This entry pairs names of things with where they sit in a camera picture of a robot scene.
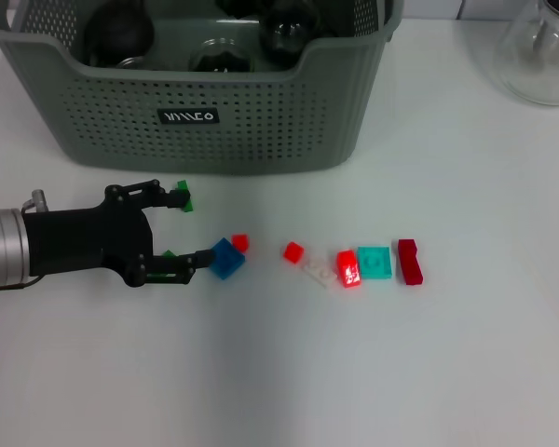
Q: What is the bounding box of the clear glass carafe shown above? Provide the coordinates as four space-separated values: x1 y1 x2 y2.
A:
496 0 559 107

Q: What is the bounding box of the grey-green perforated storage bin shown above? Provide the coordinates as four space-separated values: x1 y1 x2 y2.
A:
0 0 404 176

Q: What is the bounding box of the blue square toy plate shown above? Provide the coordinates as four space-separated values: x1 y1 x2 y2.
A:
208 237 247 280

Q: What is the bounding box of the dark red long brick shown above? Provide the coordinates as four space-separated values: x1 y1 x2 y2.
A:
397 237 425 286

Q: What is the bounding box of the black round teapot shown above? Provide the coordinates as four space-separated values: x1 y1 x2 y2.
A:
82 0 156 66

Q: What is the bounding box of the white flat toy brick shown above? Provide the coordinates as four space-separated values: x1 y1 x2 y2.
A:
302 259 339 290

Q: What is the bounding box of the teal square toy plate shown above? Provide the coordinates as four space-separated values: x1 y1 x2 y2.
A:
357 246 395 281

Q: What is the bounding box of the green toy brick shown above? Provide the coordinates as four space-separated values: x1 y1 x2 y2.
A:
175 180 196 214
146 250 178 280

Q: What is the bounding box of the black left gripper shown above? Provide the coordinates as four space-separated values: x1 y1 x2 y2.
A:
21 179 215 288

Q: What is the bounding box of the bright red toy brick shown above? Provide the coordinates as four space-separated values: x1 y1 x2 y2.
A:
335 250 363 290

